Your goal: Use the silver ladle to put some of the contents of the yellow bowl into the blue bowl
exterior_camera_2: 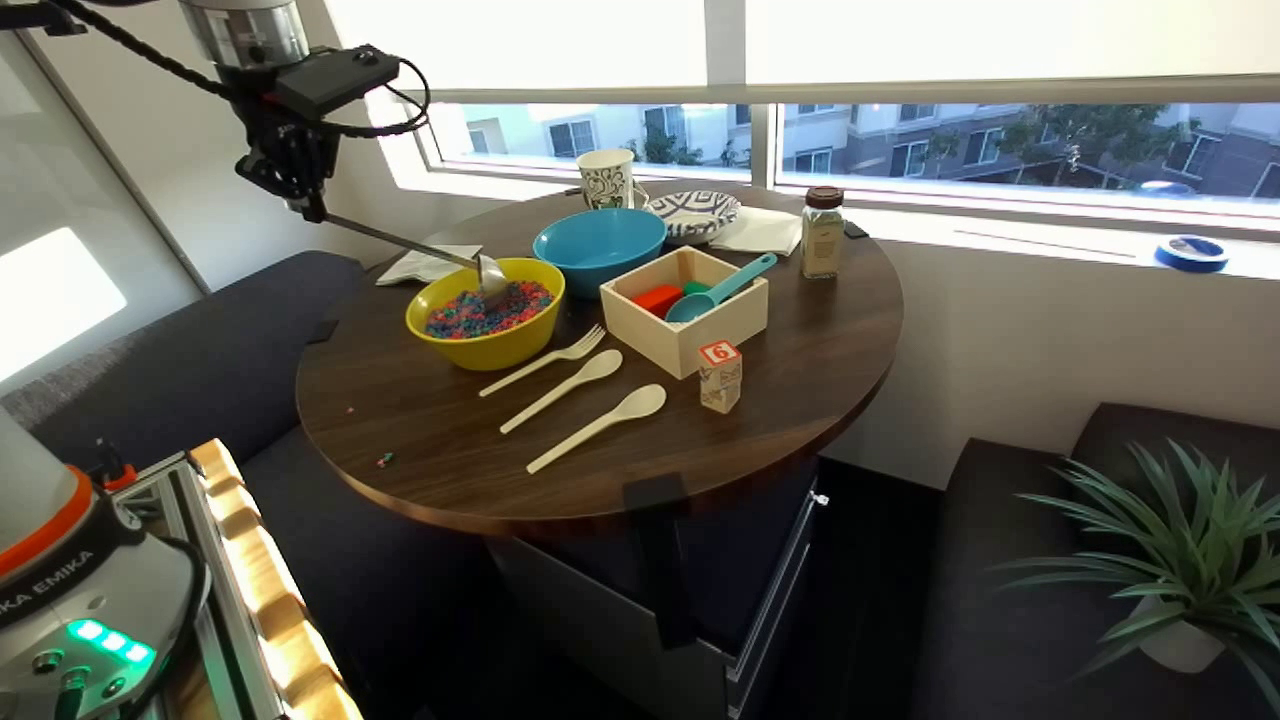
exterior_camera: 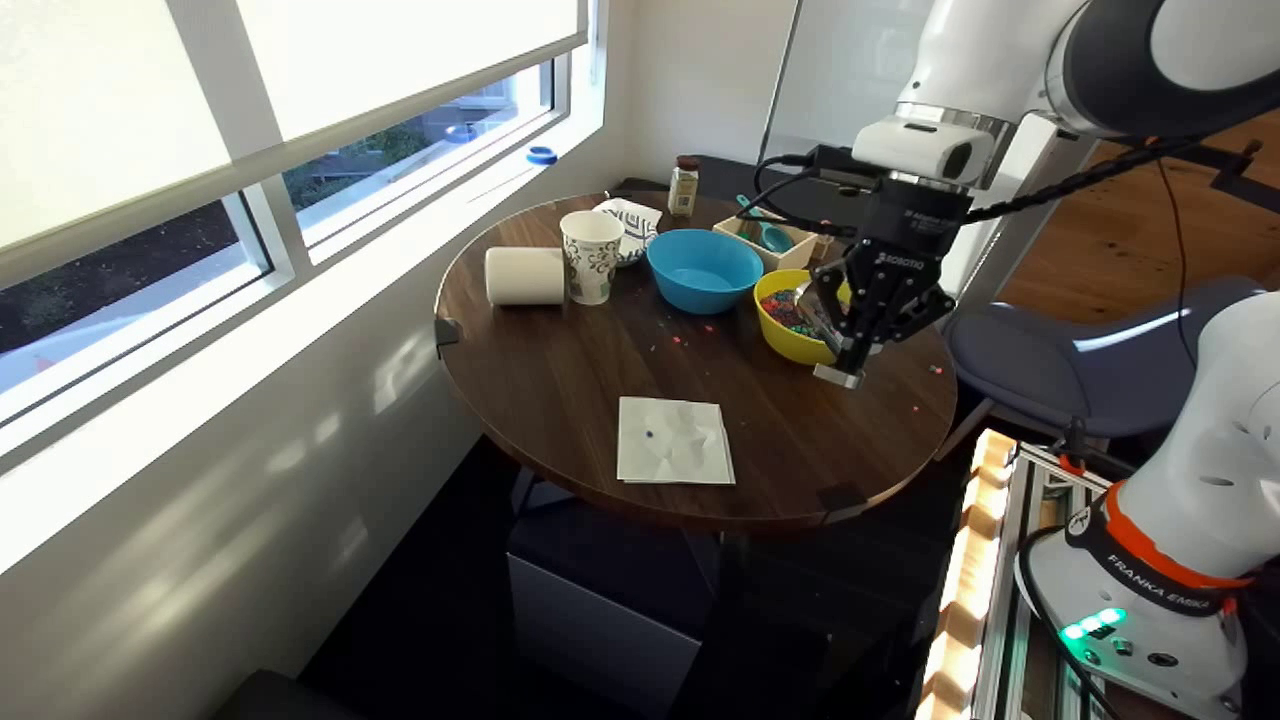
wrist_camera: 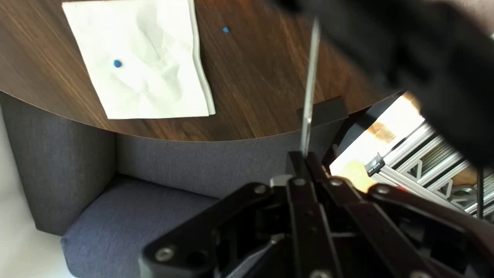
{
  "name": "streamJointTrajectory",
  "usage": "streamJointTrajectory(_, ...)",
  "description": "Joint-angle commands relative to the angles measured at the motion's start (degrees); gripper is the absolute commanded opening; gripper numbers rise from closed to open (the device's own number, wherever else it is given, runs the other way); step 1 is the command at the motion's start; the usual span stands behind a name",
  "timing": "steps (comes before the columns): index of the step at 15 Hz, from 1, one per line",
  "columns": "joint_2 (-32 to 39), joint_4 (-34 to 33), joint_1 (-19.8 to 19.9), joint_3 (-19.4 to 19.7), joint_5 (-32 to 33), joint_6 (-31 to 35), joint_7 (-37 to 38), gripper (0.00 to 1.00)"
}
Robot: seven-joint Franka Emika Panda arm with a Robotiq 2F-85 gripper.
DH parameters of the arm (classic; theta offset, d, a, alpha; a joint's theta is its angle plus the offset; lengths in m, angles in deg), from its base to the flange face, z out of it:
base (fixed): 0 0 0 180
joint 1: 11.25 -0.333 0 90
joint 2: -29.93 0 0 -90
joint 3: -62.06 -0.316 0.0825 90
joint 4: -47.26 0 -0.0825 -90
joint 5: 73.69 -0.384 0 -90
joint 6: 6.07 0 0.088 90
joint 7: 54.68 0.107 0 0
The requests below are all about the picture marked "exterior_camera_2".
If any navy blue sofa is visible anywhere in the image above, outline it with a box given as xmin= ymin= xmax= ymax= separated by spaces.
xmin=30 ymin=249 xmax=503 ymax=720

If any white mug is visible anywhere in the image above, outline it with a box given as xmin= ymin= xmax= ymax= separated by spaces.
xmin=575 ymin=144 xmax=639 ymax=217

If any glass jar brown lid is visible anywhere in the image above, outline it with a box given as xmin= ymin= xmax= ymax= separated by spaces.
xmin=798 ymin=183 xmax=853 ymax=285

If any wooden fork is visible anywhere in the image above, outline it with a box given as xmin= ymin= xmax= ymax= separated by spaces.
xmin=476 ymin=326 xmax=613 ymax=406

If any blue bowl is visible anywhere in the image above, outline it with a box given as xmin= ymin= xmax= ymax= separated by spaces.
xmin=530 ymin=203 xmax=673 ymax=304

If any colourful pebbles pile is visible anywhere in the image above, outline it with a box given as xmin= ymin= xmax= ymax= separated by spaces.
xmin=420 ymin=276 xmax=556 ymax=339

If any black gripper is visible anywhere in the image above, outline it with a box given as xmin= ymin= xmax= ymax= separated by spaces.
xmin=216 ymin=59 xmax=346 ymax=228

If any white cloth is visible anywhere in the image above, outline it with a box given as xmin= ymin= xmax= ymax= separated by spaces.
xmin=703 ymin=203 xmax=808 ymax=260

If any yellow bowl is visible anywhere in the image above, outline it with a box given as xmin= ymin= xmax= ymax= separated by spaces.
xmin=402 ymin=252 xmax=568 ymax=377

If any aluminium frame with wood blocks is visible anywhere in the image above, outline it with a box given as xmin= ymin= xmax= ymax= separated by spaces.
xmin=109 ymin=435 xmax=369 ymax=720

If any small wooden spoon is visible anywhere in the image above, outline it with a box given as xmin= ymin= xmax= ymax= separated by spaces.
xmin=495 ymin=347 xmax=627 ymax=441

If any small wooden toy block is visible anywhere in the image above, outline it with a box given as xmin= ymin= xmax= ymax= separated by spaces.
xmin=697 ymin=339 xmax=747 ymax=422

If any large wooden spoon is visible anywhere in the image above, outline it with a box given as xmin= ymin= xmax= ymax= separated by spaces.
xmin=522 ymin=379 xmax=673 ymax=480

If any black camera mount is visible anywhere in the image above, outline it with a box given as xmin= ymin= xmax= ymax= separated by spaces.
xmin=0 ymin=0 xmax=88 ymax=42

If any grey cabinet under table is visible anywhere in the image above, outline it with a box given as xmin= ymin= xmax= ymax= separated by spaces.
xmin=483 ymin=456 xmax=825 ymax=720

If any blue tape roll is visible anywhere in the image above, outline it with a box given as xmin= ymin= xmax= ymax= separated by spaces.
xmin=1153 ymin=231 xmax=1231 ymax=280

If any silver metal ladle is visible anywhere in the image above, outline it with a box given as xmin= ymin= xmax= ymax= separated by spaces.
xmin=316 ymin=207 xmax=517 ymax=308

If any teal plastic scoop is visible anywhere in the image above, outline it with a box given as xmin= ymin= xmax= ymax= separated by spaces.
xmin=660 ymin=252 xmax=786 ymax=328

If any white paper napkin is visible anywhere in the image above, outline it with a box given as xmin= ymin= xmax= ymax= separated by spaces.
xmin=373 ymin=238 xmax=487 ymax=293

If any green potted plant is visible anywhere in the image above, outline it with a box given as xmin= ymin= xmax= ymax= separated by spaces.
xmin=993 ymin=435 xmax=1280 ymax=712

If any light wooden box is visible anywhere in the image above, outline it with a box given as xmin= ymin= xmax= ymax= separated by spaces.
xmin=595 ymin=239 xmax=776 ymax=384

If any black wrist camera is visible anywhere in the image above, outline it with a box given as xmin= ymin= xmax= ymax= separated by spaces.
xmin=269 ymin=42 xmax=406 ymax=130

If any black corrugated cable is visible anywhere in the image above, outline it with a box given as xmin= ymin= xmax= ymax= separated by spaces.
xmin=48 ymin=0 xmax=241 ymax=100

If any orange plastic piece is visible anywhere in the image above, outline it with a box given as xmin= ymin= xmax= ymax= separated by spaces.
xmin=627 ymin=280 xmax=690 ymax=319

